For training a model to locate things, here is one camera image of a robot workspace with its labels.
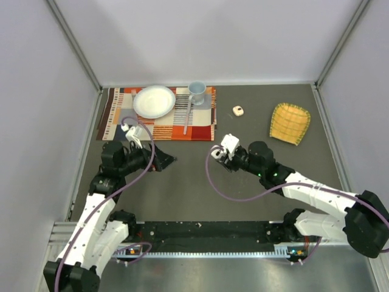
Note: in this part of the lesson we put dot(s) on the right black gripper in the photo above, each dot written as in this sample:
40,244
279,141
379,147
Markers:
230,164

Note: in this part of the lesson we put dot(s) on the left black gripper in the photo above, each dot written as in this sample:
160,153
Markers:
161,160

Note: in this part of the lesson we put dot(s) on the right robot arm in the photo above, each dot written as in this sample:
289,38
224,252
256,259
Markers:
360,219

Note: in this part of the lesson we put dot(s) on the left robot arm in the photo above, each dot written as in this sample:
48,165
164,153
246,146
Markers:
101,229

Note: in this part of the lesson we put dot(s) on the pink earbud case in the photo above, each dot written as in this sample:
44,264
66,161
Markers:
237,111

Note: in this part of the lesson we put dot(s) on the patchwork placemat cloth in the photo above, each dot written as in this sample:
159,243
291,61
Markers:
119,105

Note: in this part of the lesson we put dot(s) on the white plate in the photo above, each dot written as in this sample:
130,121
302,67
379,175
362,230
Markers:
154,102

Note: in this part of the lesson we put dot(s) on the yellow woven basket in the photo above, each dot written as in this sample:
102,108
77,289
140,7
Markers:
289,123

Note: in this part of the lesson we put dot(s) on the light blue cup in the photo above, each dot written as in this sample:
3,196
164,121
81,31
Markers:
197,91

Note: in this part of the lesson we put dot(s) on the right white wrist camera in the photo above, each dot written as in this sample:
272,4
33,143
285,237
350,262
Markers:
226,149

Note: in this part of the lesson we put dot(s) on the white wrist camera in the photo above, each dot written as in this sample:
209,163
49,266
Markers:
132,134
226,149

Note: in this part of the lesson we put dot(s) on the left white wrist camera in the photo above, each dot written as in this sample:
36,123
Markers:
132,134

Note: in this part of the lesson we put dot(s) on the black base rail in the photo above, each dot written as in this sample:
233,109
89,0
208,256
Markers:
216,236

